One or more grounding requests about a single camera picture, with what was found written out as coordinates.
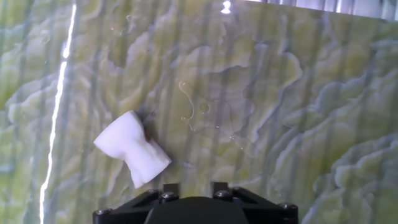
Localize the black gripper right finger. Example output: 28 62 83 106
213 182 299 224

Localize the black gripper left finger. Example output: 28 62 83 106
92 183 180 224

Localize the white sponge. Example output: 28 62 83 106
93 110 172 189

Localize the green marble pattern mat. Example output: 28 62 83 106
0 0 398 224

